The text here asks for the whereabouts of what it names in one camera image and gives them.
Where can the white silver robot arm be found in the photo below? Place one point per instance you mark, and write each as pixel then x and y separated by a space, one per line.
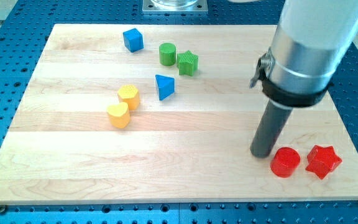
pixel 310 40

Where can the green star block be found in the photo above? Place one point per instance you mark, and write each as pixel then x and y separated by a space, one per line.
pixel 187 63

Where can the red star block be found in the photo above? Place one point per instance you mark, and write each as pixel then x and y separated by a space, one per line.
pixel 322 161

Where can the blue triangle block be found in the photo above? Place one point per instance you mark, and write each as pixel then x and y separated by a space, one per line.
pixel 165 86

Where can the yellow hexagon block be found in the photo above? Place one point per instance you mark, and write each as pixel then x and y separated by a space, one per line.
pixel 130 95

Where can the yellow heart block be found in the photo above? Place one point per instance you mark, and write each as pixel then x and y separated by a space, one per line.
pixel 119 115

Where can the green cylinder block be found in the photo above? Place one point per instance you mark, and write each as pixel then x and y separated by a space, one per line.
pixel 167 54

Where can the light wooden board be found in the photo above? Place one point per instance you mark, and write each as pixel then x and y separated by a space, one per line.
pixel 193 146

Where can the blue cube block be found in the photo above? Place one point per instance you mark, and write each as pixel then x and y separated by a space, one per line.
pixel 133 40

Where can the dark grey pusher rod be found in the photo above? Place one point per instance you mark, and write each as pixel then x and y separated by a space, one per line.
pixel 271 124

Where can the red cylinder block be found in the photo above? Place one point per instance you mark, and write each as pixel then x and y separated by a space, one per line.
pixel 285 162

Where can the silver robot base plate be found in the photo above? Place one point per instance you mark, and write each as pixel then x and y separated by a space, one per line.
pixel 174 6

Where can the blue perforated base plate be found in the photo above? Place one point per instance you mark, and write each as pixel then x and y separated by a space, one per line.
pixel 25 29

